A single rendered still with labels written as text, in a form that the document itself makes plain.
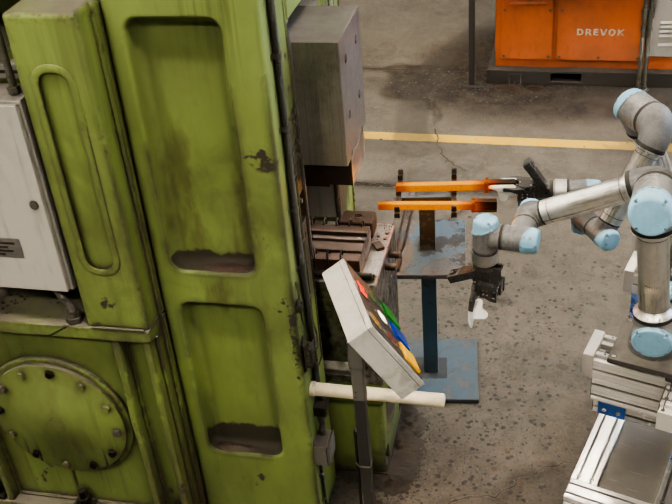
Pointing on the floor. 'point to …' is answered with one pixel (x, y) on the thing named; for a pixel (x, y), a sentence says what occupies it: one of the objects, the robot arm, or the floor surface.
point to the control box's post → (363, 433)
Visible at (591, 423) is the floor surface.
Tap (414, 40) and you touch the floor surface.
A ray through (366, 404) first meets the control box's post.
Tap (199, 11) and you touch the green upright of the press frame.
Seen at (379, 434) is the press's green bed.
